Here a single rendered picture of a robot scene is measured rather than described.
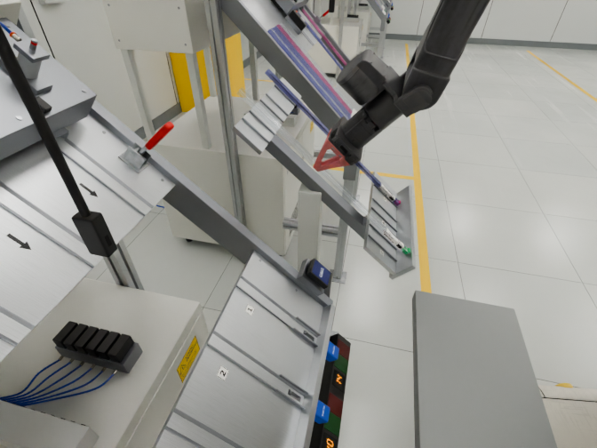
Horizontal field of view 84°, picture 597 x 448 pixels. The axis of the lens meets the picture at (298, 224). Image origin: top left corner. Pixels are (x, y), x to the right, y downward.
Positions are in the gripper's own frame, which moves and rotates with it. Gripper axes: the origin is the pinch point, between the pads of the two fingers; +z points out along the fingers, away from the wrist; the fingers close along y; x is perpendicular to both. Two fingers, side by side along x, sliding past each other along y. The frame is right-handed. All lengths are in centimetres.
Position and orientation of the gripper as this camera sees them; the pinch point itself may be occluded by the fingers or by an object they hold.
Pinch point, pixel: (318, 164)
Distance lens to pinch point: 69.9
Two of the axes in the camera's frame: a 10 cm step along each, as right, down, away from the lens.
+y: -2.2, 5.9, -7.7
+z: -6.6, 4.9, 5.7
